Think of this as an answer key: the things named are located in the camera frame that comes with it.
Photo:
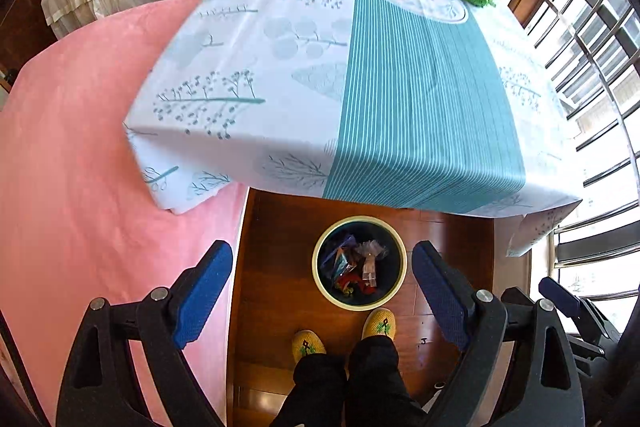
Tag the purple plastic bag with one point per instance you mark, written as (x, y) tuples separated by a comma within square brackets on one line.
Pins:
[(372, 249)]

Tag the person's right leg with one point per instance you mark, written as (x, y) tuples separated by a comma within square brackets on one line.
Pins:
[(372, 372)]

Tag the red box gold print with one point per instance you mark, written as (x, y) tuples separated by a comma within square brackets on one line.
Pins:
[(350, 284)]

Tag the pink blanket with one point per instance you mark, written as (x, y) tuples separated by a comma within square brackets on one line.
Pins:
[(75, 157)]

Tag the window with metal grille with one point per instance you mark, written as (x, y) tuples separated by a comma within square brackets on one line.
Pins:
[(600, 7)]

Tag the brown snack packet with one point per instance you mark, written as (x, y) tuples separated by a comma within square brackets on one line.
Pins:
[(345, 262)]

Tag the table with patterned tablecloth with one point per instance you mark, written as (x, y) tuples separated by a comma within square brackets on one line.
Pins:
[(400, 107)]

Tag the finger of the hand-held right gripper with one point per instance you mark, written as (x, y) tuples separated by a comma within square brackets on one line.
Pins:
[(560, 294), (517, 296)]

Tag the dark blue cream-rimmed trash bin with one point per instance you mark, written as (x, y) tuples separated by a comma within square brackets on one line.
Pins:
[(395, 257)]

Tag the red and white carton box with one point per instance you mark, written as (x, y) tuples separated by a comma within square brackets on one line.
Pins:
[(371, 272)]

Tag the dark wooden door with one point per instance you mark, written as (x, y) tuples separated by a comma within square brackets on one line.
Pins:
[(25, 32)]

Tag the person's leg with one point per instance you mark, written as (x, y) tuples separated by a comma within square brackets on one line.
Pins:
[(372, 372), (315, 387)]

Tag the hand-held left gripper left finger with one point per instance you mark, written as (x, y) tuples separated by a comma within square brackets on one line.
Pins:
[(205, 294)]

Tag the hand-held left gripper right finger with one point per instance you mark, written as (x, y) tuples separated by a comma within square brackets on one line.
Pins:
[(440, 294)]

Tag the person's left leg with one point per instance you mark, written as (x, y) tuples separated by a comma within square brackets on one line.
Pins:
[(315, 387)]

